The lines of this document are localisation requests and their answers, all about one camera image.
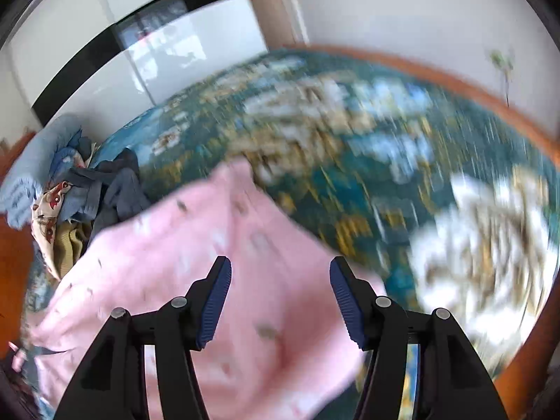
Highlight white glossy wardrobe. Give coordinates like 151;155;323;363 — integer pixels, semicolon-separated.
0;0;270;141

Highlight pink fleece pants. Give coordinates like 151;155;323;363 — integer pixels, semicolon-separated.
11;160;388;420

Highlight green wall plant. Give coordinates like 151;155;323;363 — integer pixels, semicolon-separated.
488;48;515;106

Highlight grey blue garment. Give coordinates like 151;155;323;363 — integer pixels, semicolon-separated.
65;148;152;232

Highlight mustard knit sweater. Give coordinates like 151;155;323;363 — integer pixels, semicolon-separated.
52;221;95;281

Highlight carved wooden headboard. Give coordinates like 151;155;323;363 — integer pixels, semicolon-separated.
0;135;38;346

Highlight cream car print garment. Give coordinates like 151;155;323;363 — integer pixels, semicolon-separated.
31;180;73;246

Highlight blue printed folded blanket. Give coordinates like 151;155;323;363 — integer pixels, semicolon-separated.
49;128;96;176

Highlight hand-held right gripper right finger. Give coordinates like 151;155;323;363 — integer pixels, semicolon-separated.
329;256;510;420

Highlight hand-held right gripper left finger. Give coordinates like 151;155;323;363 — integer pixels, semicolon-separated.
52;256;232;420

